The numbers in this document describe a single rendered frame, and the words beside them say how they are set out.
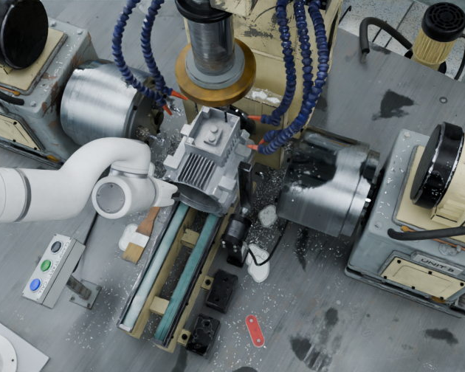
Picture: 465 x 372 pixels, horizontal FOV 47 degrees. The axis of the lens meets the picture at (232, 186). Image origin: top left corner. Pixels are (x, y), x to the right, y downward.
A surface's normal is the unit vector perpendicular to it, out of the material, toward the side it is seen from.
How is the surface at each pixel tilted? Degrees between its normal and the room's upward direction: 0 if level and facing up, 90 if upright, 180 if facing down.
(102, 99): 21
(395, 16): 0
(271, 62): 90
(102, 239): 0
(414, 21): 0
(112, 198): 30
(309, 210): 66
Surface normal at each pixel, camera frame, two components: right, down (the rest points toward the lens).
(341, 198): -0.25, 0.16
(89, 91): -0.15, -0.15
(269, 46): -0.37, 0.85
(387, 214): -0.04, -0.41
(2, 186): 0.79, -0.32
